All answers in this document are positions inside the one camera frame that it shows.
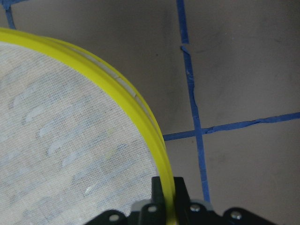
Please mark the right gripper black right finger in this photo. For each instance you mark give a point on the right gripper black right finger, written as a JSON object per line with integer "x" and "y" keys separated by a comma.
{"x": 192, "y": 211}

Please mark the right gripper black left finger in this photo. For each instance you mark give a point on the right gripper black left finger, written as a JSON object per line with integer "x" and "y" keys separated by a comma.
{"x": 153, "y": 212}

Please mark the yellow steamer layer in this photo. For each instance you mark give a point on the yellow steamer layer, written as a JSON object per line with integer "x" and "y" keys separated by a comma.
{"x": 112, "y": 82}
{"x": 68, "y": 152}

